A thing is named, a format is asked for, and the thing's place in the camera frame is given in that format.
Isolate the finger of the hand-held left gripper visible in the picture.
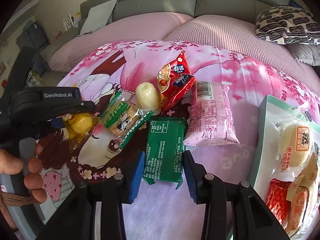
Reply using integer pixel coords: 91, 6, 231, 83
47, 100, 97, 120
42, 118, 66, 133

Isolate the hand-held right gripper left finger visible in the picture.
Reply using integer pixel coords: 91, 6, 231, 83
35, 151, 146, 240

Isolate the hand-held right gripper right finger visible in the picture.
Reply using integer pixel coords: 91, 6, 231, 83
184, 150, 288, 240

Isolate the yellow snack packet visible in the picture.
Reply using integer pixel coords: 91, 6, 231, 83
62, 112, 100, 150

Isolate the dark green snack packet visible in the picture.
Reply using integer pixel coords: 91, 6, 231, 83
142, 117, 188, 190

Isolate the white box with teal rim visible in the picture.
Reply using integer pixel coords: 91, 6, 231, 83
247, 94, 320, 240

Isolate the red lattice snack packet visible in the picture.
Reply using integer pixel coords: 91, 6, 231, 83
265, 178, 298, 225

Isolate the clear orange bread packet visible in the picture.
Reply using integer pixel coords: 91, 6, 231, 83
284, 152, 320, 235

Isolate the person's left hand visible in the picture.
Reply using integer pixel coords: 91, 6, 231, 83
0, 142, 48, 205

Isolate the green-white striped cracker packet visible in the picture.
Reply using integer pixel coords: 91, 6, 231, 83
100, 90, 154, 150

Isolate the grey storage cabinet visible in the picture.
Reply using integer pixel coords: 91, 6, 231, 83
16, 21, 50, 53

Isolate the cream jelly cup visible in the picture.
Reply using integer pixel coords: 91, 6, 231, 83
135, 82, 161, 113

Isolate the pink snack packet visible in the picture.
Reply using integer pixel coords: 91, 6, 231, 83
184, 80, 242, 147

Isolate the printed paper stack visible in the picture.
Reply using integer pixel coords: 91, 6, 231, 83
62, 12, 82, 30

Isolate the white cushion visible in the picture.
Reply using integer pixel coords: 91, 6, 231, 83
80, 0, 118, 36

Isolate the red cracker snack packet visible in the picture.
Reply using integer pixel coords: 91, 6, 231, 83
157, 51, 197, 113

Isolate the round pale pastry packet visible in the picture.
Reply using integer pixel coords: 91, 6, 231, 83
265, 105, 320, 178

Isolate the pink printed blanket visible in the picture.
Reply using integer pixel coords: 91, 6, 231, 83
37, 40, 320, 240

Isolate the pink sofa cover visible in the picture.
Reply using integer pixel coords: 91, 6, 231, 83
47, 11, 320, 88

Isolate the grey pillow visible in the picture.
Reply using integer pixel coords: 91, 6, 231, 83
285, 41, 320, 67

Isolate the black-white patterned pillow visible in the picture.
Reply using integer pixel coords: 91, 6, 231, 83
255, 6, 320, 45

